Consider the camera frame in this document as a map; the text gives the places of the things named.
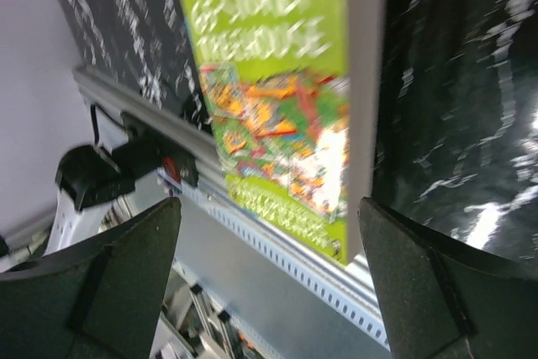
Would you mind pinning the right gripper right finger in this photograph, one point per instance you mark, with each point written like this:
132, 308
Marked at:
441, 298

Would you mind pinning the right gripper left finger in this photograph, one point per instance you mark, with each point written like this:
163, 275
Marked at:
99, 298

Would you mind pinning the lime green treehouse book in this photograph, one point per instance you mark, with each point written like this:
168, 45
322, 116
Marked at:
303, 75

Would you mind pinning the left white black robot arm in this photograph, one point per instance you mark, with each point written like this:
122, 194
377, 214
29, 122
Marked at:
89, 180

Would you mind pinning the aluminium mounting rail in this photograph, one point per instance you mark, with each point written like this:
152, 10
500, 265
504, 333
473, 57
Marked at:
246, 181

